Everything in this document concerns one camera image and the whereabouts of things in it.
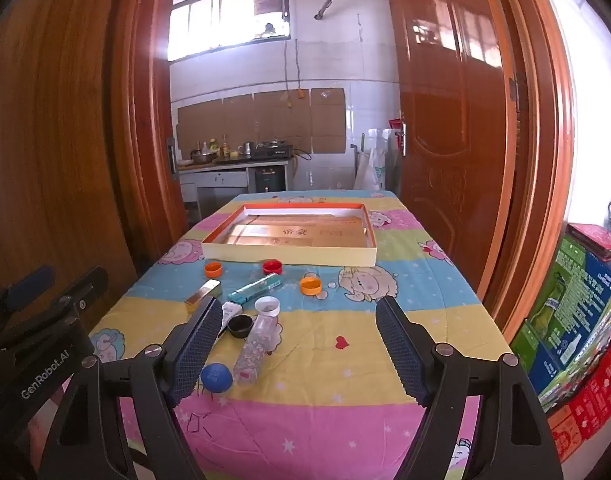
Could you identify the red paper decoration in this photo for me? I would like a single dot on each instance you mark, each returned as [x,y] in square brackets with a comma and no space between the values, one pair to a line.
[394,123]

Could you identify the orange-rimmed cardboard box tray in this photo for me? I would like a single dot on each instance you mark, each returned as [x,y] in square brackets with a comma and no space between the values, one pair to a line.
[285,255]

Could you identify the white plastic bag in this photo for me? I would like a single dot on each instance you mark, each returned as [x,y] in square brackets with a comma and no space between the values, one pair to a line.
[370,172]

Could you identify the grey kitchen counter cabinet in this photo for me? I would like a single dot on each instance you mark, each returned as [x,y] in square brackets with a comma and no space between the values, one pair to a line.
[220,177]

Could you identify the small white printed box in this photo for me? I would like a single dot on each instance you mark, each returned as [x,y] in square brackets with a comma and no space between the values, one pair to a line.
[231,310]

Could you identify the black bottle cap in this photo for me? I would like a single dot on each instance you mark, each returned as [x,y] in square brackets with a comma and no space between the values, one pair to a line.
[239,326]

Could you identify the teal slim pack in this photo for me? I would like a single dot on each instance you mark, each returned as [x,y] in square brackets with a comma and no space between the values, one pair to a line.
[255,287]

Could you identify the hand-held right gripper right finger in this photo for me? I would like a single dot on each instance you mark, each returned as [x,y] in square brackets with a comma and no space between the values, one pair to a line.
[400,355]

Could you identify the black gas stove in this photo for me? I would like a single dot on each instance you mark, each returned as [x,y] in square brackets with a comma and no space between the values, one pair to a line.
[270,151]

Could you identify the clear plastic bottle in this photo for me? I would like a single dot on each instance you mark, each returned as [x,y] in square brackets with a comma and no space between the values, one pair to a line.
[253,355]

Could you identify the gold rectangular box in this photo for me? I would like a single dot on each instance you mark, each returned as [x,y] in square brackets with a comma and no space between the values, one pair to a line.
[203,293]

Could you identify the metal kettle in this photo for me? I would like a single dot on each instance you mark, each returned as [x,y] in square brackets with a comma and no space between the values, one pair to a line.
[244,149]

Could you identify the kitchen window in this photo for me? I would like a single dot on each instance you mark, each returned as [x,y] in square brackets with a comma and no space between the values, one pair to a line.
[210,20]

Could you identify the yellow condiment bottle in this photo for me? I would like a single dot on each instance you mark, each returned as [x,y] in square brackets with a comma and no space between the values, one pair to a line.
[224,147]

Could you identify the white bottle cap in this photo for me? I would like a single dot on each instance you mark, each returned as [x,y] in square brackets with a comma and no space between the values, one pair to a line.
[267,306]

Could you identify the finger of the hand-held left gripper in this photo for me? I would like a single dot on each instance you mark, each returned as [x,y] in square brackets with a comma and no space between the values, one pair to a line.
[85,285]
[30,285]

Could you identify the red printed cartons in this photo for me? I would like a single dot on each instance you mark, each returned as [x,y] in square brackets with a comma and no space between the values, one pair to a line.
[595,400]

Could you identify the wooden door frame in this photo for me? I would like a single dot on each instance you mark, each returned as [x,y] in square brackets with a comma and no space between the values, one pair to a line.
[545,185]

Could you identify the flat red box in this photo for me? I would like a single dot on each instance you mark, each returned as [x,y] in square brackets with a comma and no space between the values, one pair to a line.
[595,240]

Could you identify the red bottle cap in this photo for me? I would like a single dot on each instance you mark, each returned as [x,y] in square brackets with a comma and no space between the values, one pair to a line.
[273,266]

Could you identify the orange bottle cap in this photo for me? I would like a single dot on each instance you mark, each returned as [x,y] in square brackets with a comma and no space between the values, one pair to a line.
[310,286]
[213,270]

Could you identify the glossy carved wooden door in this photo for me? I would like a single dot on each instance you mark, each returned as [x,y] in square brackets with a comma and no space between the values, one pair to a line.
[450,135]

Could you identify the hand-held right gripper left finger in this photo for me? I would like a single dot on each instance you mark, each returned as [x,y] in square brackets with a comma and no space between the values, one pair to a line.
[198,350]

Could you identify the metal bowl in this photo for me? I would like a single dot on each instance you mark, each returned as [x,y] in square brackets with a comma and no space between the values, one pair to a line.
[204,158]

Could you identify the blue bottle cap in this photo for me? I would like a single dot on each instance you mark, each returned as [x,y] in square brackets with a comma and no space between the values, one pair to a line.
[216,376]

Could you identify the row of cardboard sheets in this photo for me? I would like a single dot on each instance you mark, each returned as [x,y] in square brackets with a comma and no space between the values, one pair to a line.
[265,120]

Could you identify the dark green round appliance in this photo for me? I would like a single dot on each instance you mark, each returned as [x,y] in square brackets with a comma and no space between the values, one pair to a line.
[270,180]

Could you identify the green printed carton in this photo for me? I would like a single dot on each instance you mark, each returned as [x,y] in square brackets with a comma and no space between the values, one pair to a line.
[565,310]

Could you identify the brown wood-grain door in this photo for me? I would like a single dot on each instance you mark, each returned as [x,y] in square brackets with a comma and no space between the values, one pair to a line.
[60,135]

